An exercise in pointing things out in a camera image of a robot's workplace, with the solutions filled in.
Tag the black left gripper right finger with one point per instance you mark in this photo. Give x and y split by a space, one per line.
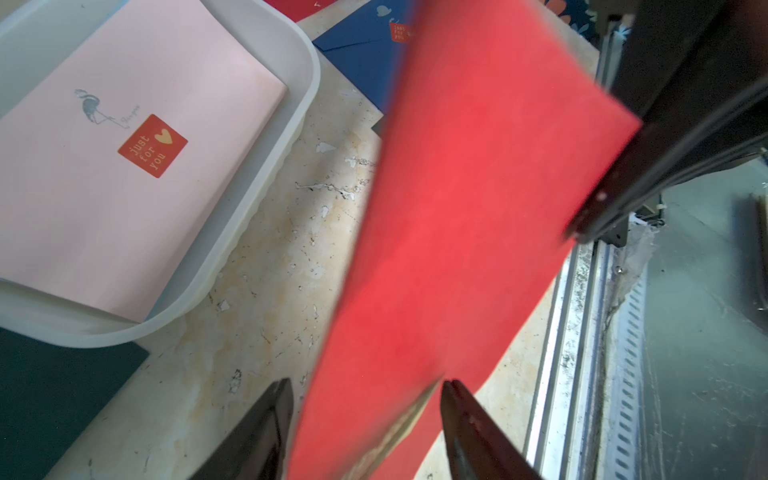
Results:
476 446

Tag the navy blue envelope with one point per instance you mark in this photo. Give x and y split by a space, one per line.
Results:
368 45

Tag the pink envelope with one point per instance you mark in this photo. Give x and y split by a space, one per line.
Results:
112 164

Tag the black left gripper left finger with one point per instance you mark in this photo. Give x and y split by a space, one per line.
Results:
256 447

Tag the red envelope gold sticker back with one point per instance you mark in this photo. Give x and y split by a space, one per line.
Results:
297 10

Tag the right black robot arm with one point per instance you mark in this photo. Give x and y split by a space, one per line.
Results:
695 73

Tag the light blue envelope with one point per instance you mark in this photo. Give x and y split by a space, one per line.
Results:
176 286

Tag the white plastic storage box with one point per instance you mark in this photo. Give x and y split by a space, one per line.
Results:
40 36

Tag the aluminium front rail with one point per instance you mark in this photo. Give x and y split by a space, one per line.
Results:
560 440

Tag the dark green envelope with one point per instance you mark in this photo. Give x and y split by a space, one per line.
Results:
378 127
50 394

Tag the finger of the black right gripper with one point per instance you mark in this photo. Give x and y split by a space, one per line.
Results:
682 146

